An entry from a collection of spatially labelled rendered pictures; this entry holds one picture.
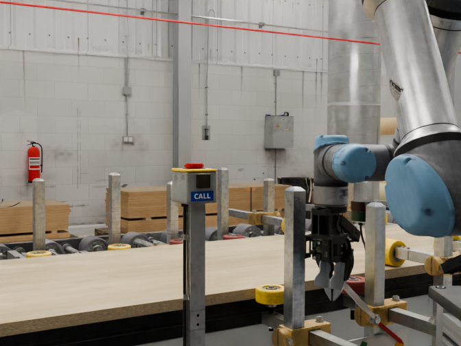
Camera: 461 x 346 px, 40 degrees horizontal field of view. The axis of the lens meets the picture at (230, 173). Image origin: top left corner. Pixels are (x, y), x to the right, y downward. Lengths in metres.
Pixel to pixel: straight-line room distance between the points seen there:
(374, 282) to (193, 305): 0.50
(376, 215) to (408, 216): 0.67
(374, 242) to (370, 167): 0.38
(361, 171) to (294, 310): 0.39
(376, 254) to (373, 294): 0.10
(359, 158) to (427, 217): 0.38
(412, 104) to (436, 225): 0.19
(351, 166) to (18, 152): 7.47
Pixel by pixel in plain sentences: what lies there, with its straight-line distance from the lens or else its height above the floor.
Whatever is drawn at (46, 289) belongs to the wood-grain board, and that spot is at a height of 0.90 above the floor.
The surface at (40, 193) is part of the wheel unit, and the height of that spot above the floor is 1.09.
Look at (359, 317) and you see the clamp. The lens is 1.65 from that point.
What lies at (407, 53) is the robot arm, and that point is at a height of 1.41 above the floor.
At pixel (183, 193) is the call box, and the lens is 1.28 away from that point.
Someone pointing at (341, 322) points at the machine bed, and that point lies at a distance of 1.88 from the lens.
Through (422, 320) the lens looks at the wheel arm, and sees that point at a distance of 1.59.
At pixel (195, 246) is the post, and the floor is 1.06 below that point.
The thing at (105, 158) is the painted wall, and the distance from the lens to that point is 8.86.
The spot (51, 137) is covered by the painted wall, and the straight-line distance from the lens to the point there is 8.64.
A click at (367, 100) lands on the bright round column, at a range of 5.72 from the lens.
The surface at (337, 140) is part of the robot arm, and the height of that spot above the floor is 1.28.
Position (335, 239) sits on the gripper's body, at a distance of 1.37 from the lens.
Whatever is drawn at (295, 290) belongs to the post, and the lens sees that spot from 1.47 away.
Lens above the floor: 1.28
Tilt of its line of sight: 3 degrees down
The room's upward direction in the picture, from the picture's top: straight up
